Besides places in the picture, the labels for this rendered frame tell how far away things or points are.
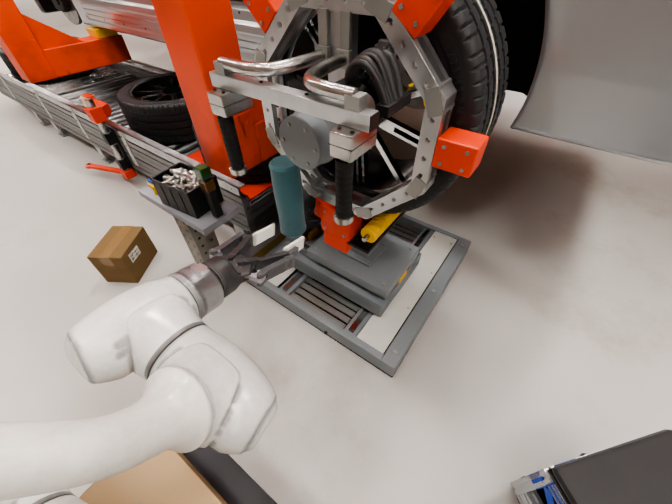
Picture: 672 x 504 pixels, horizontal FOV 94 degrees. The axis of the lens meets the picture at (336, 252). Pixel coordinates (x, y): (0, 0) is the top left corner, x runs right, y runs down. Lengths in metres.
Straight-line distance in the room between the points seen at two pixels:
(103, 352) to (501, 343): 1.35
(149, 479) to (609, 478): 1.01
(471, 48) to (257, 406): 0.73
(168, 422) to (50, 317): 1.54
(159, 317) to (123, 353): 0.06
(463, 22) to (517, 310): 1.21
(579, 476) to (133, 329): 0.95
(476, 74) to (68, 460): 0.83
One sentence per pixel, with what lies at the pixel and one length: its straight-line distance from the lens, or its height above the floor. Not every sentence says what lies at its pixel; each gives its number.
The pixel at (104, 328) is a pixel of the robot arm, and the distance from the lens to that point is 0.50.
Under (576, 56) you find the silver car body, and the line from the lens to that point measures 1.16.
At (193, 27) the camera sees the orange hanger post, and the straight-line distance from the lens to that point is 1.15.
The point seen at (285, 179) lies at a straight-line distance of 0.91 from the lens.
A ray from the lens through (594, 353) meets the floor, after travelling 1.69.
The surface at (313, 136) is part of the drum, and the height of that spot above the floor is 0.88.
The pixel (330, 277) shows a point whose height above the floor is 0.17.
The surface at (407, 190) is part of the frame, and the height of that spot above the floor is 0.73.
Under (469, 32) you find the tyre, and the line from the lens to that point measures 0.78.
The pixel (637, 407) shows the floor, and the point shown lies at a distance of 1.65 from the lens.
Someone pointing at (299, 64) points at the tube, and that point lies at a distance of 0.76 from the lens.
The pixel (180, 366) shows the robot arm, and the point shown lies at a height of 0.84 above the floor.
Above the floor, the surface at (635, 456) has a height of 0.34.
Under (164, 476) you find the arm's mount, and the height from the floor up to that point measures 0.38.
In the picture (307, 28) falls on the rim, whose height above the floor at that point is 1.02.
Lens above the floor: 1.19
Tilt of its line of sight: 46 degrees down
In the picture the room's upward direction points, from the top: 1 degrees counter-clockwise
